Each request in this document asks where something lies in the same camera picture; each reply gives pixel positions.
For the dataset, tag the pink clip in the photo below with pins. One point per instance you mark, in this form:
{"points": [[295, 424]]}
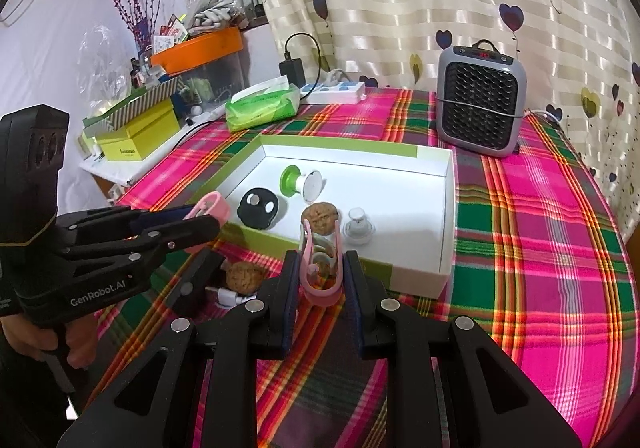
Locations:
{"points": [[217, 205]]}

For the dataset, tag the orange tray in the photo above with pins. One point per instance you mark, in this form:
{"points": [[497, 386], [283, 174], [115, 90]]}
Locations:
{"points": [[200, 50]]}

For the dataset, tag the green and white cardboard box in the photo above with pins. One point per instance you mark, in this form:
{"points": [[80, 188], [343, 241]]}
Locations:
{"points": [[400, 208]]}

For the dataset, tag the green and white suction knob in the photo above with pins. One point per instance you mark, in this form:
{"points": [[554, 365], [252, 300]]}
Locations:
{"points": [[292, 180]]}

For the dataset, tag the white gloves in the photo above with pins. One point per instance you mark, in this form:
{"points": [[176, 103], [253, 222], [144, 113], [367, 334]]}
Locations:
{"points": [[217, 15]]}

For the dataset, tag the grey space heater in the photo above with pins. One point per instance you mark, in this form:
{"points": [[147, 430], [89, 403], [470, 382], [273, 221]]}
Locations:
{"points": [[480, 102]]}

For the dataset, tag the yellow-green shoe box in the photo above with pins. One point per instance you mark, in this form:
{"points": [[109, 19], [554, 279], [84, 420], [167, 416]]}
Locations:
{"points": [[135, 102]]}

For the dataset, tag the person's left hand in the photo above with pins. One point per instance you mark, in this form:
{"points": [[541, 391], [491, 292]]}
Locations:
{"points": [[20, 335]]}

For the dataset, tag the clear plastic bag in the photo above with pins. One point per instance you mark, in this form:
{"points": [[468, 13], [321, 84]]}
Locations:
{"points": [[102, 72]]}

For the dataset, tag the black rectangular case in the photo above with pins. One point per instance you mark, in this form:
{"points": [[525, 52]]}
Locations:
{"points": [[192, 280]]}

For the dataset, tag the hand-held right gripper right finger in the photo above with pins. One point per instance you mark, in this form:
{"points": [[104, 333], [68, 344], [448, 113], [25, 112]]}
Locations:
{"points": [[351, 298]]}

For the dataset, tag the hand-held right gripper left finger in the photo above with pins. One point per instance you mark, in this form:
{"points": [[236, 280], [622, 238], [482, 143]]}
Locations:
{"points": [[290, 298]]}

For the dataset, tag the green tissue pack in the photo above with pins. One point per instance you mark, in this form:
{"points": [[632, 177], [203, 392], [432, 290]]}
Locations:
{"points": [[262, 110]]}

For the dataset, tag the brown walnut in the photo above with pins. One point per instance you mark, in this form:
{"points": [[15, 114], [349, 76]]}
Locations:
{"points": [[246, 278], [320, 219]]}

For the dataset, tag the white side table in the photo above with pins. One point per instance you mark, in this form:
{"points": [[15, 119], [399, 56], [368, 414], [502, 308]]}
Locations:
{"points": [[120, 172]]}

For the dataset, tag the colourful small packets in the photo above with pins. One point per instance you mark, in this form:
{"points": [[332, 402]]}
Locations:
{"points": [[170, 32]]}

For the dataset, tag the plaid tablecloth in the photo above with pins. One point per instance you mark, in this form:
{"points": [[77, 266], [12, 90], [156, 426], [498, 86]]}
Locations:
{"points": [[525, 253]]}

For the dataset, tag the white power strip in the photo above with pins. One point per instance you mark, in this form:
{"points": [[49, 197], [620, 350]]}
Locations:
{"points": [[330, 95]]}

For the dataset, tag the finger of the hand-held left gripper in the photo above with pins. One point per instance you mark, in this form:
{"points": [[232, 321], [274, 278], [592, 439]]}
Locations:
{"points": [[155, 220], [190, 233]]}

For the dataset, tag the black oval magnet holder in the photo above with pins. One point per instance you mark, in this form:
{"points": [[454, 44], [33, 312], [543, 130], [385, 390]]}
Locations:
{"points": [[257, 210]]}

